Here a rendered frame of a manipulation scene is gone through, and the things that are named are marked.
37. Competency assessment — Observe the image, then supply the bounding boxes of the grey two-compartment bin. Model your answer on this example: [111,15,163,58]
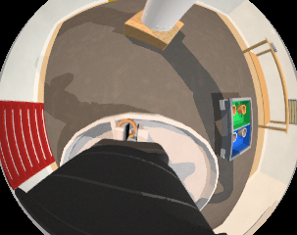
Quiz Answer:
[220,97,253,162]

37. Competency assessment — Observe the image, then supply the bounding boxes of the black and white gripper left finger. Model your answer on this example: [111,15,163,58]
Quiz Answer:
[113,123,129,141]

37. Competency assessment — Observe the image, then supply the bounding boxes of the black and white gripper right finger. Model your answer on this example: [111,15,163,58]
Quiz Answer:
[136,124,148,142]

